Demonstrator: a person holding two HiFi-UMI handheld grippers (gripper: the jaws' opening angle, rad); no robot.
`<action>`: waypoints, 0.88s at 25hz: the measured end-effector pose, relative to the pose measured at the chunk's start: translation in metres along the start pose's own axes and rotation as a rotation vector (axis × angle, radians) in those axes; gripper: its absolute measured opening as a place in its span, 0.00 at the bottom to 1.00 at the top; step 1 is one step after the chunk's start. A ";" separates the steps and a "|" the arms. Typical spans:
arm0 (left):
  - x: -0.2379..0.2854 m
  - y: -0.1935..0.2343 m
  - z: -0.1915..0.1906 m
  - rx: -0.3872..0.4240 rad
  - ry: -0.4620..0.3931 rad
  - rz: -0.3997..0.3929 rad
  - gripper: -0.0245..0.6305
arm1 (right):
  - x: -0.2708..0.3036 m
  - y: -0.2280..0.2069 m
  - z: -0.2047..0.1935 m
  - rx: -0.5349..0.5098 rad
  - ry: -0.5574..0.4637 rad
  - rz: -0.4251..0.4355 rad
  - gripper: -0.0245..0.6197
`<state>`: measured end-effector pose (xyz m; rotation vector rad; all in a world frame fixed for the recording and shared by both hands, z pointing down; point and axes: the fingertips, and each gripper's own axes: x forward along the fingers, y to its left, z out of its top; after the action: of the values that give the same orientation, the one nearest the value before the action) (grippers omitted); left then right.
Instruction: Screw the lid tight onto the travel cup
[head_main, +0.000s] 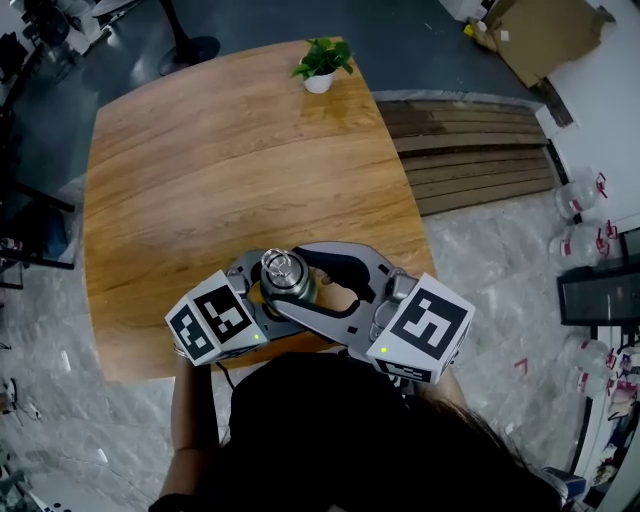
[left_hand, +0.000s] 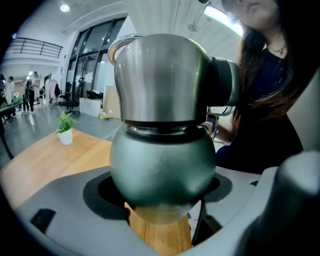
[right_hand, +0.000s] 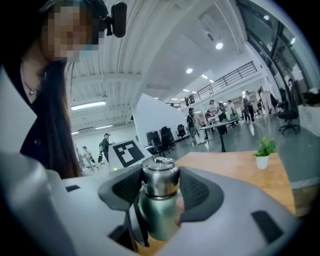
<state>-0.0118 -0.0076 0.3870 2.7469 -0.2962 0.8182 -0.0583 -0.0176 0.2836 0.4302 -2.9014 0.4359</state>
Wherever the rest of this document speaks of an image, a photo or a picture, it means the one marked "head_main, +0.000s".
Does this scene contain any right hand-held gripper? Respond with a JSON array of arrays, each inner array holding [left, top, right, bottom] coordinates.
[[264, 242, 476, 385]]

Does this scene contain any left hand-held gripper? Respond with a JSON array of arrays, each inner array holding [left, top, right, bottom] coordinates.
[[164, 249, 306, 368]]

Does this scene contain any silver bottle lid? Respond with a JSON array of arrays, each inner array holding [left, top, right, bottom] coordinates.
[[259, 248, 315, 297]]

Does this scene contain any green metal bottle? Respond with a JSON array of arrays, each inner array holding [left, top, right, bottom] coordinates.
[[294, 272, 320, 306]]

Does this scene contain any person's left forearm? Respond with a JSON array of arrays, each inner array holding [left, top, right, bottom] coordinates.
[[162, 357, 221, 501]]

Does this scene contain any person's right forearm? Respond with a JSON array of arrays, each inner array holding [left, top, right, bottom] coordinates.
[[439, 369, 469, 406]]

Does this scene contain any person's black top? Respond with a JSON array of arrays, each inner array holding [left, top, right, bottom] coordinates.
[[149, 352, 501, 512]]

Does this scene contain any dark wooden slat platform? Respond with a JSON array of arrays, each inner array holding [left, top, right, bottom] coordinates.
[[374, 97, 571, 217]]

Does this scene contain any green plant in white pot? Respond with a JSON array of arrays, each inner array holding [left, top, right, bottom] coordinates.
[[291, 37, 356, 95]]

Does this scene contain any clear plastic water jug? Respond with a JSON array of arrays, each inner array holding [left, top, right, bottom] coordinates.
[[548, 219, 619, 269], [554, 169, 609, 221], [564, 364, 619, 399], [564, 334, 619, 369]]

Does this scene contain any black metal rack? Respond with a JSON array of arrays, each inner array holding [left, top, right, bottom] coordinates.
[[0, 179, 76, 291]]

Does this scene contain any black monitor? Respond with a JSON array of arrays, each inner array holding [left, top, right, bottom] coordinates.
[[619, 227, 640, 261]]

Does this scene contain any flattened brown cardboard box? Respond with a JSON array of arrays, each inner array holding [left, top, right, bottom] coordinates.
[[467, 0, 616, 89]]

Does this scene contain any black office chair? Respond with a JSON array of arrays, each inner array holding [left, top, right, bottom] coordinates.
[[22, 2, 94, 59]]

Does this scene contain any black pedestal side table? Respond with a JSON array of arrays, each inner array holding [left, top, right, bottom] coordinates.
[[92, 0, 221, 76]]

